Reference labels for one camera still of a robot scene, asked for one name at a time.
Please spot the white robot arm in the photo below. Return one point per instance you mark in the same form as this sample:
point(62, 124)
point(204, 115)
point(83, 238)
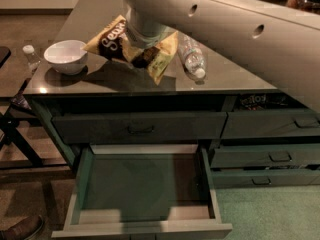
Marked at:
point(278, 44)

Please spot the brown leather shoe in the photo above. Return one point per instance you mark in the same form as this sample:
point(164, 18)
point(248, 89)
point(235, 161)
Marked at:
point(26, 229)

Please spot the small bottle with white cap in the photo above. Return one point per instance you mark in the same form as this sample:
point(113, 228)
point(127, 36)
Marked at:
point(33, 59)

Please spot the black side table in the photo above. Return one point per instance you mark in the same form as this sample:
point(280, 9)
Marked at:
point(10, 119)

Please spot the clear plastic water bottle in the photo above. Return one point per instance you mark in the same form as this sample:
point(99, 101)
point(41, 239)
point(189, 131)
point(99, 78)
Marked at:
point(192, 57)

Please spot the bottom right drawer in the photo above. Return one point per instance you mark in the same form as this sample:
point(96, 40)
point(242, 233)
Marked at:
point(265, 178)

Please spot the dark snack bag in drawer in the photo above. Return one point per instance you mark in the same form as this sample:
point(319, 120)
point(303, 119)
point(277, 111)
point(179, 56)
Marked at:
point(261, 101)

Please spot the white ceramic bowl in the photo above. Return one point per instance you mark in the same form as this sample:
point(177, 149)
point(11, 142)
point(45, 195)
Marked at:
point(67, 57)

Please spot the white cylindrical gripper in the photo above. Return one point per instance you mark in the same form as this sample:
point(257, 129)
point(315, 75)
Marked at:
point(145, 39)

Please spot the middle right drawer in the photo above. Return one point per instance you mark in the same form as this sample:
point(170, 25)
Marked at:
point(266, 155)

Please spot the open middle left drawer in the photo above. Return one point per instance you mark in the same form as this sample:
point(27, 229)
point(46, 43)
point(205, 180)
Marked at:
point(143, 192)

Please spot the brown SeaSalt chip bag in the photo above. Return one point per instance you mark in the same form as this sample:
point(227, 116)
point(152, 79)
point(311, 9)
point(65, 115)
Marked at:
point(154, 60)

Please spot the top left drawer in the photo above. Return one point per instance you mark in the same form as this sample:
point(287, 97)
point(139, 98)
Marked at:
point(143, 127)

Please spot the grey counter cabinet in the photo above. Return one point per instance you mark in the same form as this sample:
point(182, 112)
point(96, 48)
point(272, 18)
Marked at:
point(106, 87)

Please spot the top right drawer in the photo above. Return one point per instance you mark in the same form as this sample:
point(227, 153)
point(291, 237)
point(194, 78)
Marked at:
point(272, 123)

